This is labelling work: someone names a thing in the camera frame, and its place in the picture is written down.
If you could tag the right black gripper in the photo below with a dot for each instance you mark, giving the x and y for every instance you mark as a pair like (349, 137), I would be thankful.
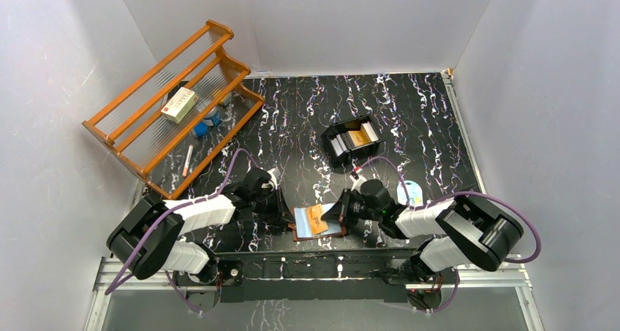
(339, 211)

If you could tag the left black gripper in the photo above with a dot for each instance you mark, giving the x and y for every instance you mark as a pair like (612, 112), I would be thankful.
(279, 208)

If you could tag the gold credit card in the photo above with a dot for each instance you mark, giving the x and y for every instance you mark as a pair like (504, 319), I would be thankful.
(358, 138)
(314, 216)

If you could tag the brown leather card holder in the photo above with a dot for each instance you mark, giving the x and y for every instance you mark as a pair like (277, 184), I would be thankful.
(302, 230)

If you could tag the black card tray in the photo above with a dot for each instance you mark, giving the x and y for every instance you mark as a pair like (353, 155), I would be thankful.
(358, 153)

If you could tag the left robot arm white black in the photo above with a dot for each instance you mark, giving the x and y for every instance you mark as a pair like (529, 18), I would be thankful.
(148, 239)

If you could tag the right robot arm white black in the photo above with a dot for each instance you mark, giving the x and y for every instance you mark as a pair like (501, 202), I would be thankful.
(464, 229)

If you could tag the silver card in tray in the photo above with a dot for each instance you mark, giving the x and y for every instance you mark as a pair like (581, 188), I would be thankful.
(339, 146)

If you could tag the white card in tray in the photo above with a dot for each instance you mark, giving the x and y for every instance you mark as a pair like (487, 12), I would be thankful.
(369, 132)

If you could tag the pink white pen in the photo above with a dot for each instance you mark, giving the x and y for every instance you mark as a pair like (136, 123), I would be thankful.
(187, 160)

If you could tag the blue small block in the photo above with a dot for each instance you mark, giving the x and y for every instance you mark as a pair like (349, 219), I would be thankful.
(200, 130)

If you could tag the blue small bottle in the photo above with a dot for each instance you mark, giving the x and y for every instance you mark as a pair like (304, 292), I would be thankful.
(212, 118)

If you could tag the orange wooden rack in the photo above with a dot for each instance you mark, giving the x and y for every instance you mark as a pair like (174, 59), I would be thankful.
(133, 128)

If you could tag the white red small box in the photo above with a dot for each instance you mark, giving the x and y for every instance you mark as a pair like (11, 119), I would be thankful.
(179, 105)

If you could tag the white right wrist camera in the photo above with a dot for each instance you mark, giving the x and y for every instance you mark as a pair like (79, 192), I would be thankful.
(357, 179)

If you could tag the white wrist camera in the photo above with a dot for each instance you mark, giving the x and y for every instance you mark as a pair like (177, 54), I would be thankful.
(275, 174)
(357, 179)

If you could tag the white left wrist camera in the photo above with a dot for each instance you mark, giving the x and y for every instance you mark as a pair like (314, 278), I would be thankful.
(275, 174)

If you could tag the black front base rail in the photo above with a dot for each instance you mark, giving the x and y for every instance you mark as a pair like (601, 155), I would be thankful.
(315, 275)

